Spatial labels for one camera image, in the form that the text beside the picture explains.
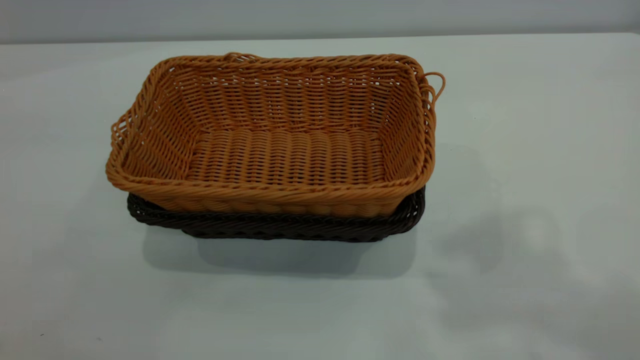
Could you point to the black wicker basket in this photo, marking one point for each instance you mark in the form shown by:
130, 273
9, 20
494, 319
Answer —
300, 227

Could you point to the orange wicker basket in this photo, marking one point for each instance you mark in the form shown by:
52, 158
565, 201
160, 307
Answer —
285, 155

